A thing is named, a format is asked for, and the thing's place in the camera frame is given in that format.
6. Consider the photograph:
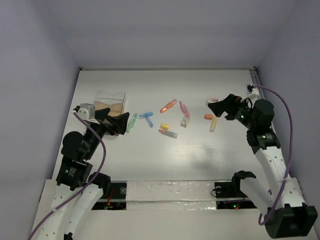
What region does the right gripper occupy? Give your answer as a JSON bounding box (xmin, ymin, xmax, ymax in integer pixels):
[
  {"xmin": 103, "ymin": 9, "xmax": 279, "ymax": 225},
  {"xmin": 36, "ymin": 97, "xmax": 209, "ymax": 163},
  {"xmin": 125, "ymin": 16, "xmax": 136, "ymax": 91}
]
[{"xmin": 207, "ymin": 93, "xmax": 256, "ymax": 130}]

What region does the white eraser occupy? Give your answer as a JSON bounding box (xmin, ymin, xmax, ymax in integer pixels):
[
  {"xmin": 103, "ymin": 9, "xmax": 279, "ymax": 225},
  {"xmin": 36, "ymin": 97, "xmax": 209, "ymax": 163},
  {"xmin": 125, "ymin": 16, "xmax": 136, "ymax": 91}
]
[{"xmin": 206, "ymin": 98, "xmax": 219, "ymax": 105}]

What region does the green highlighter pen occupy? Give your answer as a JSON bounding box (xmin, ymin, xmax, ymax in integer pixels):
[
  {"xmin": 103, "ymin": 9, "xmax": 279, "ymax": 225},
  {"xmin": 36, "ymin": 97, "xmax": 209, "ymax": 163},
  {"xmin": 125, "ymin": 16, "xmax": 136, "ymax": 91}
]
[{"xmin": 126, "ymin": 113, "xmax": 139, "ymax": 133}]

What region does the pink highlighter pen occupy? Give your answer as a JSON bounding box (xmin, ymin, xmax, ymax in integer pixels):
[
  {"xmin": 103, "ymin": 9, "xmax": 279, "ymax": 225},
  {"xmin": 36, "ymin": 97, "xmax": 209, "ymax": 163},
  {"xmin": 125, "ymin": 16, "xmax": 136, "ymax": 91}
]
[{"xmin": 179, "ymin": 101, "xmax": 190, "ymax": 118}]

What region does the small boxed eraser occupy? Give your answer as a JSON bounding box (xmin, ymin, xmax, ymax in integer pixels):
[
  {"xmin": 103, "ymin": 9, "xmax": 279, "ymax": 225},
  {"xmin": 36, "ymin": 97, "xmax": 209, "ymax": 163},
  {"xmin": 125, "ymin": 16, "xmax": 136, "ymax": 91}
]
[{"xmin": 180, "ymin": 116, "xmax": 190, "ymax": 128}]

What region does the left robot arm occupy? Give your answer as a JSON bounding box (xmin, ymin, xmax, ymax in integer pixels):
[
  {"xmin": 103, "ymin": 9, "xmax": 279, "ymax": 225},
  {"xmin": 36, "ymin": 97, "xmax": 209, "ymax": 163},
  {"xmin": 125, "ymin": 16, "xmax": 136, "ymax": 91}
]
[{"xmin": 29, "ymin": 103, "xmax": 130, "ymax": 240}]

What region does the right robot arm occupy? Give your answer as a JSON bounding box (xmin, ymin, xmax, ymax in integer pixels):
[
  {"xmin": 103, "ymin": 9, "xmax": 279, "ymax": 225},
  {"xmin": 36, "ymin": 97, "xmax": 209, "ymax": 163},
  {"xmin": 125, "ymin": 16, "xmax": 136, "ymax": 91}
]
[{"xmin": 207, "ymin": 94, "xmax": 318, "ymax": 239}]

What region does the dark grey plastic container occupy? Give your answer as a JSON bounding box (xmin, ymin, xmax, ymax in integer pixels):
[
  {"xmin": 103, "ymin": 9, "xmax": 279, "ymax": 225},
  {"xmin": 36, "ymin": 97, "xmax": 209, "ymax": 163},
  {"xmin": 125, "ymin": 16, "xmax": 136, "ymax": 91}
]
[{"xmin": 102, "ymin": 117, "xmax": 120, "ymax": 136}]

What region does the orange plastic container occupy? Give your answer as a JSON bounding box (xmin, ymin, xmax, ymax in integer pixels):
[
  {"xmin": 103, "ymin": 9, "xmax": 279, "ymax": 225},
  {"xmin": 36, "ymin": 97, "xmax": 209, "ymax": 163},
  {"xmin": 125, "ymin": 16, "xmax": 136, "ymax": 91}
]
[{"xmin": 93, "ymin": 101, "xmax": 125, "ymax": 117}]

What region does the clear plastic container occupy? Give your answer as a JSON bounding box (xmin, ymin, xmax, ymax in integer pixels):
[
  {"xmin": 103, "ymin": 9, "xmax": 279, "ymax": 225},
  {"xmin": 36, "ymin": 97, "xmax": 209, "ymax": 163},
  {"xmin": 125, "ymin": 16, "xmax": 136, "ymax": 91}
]
[{"xmin": 94, "ymin": 90, "xmax": 127, "ymax": 106}]

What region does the orange eraser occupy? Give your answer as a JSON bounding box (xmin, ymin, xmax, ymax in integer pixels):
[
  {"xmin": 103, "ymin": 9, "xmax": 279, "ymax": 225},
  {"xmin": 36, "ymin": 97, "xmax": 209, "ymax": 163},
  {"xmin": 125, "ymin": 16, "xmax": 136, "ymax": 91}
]
[{"xmin": 204, "ymin": 114, "xmax": 214, "ymax": 120}]

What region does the yellow highlighter pen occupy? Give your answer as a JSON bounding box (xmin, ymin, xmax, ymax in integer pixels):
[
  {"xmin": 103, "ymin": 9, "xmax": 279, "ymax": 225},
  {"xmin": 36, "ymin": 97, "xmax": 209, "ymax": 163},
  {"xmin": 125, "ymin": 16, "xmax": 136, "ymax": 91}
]
[{"xmin": 209, "ymin": 116, "xmax": 218, "ymax": 133}]

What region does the blue highlighter pen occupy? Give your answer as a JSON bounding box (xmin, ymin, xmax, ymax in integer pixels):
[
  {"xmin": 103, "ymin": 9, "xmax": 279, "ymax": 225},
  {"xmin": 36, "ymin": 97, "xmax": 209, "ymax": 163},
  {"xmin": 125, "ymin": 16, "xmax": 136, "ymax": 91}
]
[{"xmin": 139, "ymin": 111, "xmax": 153, "ymax": 118}]

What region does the blue pen cap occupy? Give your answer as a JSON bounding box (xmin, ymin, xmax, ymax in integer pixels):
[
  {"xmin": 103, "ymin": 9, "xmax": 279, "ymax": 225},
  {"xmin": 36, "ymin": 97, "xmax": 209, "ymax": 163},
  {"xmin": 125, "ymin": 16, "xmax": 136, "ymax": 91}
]
[{"xmin": 145, "ymin": 116, "xmax": 154, "ymax": 128}]

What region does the orange highlighter pen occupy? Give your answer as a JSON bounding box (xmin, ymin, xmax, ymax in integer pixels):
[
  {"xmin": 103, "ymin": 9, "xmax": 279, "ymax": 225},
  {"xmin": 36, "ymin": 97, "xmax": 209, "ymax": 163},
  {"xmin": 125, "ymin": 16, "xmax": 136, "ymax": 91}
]
[{"xmin": 159, "ymin": 99, "xmax": 177, "ymax": 114}]

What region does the yellow eraser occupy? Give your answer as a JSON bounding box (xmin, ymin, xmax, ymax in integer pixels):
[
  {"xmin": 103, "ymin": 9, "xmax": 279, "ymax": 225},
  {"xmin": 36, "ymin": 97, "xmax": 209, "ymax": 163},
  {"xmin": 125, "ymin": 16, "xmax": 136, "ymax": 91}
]
[{"xmin": 160, "ymin": 123, "xmax": 170, "ymax": 130}]

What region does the short pencil in tube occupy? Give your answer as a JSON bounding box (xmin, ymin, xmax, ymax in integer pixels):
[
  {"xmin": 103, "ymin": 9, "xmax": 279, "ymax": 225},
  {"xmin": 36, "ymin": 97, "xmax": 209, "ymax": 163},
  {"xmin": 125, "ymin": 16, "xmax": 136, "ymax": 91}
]
[{"xmin": 159, "ymin": 129, "xmax": 178, "ymax": 139}]

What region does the silver foil strip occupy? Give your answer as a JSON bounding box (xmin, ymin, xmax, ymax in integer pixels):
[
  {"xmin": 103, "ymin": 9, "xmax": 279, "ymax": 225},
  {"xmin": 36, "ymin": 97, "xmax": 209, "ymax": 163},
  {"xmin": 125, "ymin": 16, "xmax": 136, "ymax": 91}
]
[{"xmin": 125, "ymin": 180, "xmax": 217, "ymax": 211}]

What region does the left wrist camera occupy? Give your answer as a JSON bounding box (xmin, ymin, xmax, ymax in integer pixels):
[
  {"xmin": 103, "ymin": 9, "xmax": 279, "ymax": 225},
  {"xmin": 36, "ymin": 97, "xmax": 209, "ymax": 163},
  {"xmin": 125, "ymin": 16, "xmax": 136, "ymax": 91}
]
[{"xmin": 73, "ymin": 103, "xmax": 96, "ymax": 122}]

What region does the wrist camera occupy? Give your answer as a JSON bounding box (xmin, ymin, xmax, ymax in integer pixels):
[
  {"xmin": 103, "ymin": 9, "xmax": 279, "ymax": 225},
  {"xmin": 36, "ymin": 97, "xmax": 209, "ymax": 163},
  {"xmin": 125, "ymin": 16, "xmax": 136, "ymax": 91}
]
[
  {"xmin": 73, "ymin": 103, "xmax": 96, "ymax": 122},
  {"xmin": 243, "ymin": 84, "xmax": 260, "ymax": 101}
]

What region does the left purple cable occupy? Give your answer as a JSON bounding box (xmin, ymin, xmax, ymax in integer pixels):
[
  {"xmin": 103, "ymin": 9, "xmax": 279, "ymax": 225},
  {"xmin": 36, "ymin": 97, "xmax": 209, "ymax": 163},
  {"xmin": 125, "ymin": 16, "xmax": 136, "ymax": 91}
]
[{"xmin": 29, "ymin": 112, "xmax": 108, "ymax": 240}]

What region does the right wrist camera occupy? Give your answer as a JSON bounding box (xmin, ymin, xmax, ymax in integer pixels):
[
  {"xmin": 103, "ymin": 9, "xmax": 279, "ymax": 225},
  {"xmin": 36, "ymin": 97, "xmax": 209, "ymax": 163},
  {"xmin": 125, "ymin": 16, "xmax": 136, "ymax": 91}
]
[{"xmin": 243, "ymin": 84, "xmax": 260, "ymax": 101}]

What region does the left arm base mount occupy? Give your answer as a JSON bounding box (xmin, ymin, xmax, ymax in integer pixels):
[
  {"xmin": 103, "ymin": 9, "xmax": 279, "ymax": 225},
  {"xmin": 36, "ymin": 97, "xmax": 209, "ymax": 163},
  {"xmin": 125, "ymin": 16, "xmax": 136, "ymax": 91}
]
[{"xmin": 92, "ymin": 181, "xmax": 127, "ymax": 211}]

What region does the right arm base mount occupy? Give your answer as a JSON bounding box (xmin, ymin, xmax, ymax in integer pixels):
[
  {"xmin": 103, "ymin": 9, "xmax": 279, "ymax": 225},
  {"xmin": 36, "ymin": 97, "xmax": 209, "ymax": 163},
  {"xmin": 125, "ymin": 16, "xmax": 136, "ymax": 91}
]
[{"xmin": 210, "ymin": 181, "xmax": 257, "ymax": 210}]

